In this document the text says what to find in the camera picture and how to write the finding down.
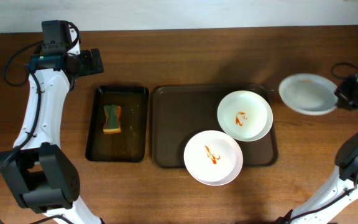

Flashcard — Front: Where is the grey-white plate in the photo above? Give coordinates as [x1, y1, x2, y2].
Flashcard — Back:
[278, 73, 338, 116]

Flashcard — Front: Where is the green yellow sponge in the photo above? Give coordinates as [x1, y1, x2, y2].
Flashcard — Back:
[103, 105, 122, 134]

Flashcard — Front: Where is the pink-white plate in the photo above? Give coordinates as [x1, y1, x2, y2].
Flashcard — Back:
[183, 130, 243, 186]

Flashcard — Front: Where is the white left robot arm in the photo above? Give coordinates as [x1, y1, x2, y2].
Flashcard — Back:
[0, 20, 104, 223]

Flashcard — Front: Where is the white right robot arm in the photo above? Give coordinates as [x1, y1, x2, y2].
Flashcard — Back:
[275, 72, 358, 224]

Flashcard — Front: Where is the small black tray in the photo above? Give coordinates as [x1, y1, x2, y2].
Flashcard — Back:
[85, 86, 149, 162]

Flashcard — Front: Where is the large brown serving tray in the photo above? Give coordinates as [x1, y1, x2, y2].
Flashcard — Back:
[150, 84, 272, 169]

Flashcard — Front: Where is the cream dirty plate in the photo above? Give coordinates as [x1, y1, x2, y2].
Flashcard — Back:
[217, 90, 273, 142]

